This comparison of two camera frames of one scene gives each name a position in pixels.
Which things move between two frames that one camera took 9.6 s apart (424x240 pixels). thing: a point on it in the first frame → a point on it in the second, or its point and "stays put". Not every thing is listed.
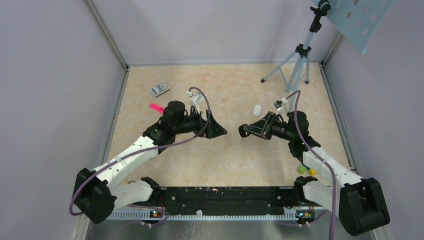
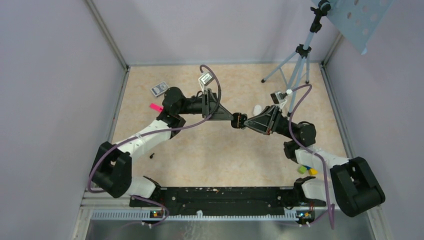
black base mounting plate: x=228 y=201 stays put
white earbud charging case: x=257 y=110 stays put
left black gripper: x=214 y=129 → x=210 y=106
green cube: x=302 y=169 stays put
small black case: x=243 y=133 → x=238 y=119
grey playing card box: x=160 y=89 stays put
